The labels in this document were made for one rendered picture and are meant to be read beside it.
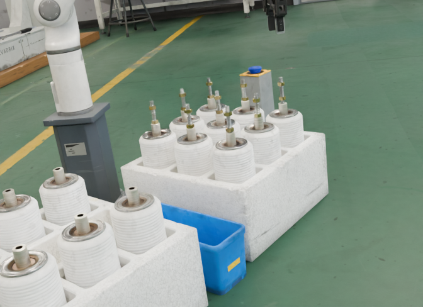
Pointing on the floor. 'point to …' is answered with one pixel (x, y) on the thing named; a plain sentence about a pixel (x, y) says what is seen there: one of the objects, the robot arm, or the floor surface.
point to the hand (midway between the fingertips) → (276, 26)
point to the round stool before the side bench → (126, 14)
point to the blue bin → (214, 246)
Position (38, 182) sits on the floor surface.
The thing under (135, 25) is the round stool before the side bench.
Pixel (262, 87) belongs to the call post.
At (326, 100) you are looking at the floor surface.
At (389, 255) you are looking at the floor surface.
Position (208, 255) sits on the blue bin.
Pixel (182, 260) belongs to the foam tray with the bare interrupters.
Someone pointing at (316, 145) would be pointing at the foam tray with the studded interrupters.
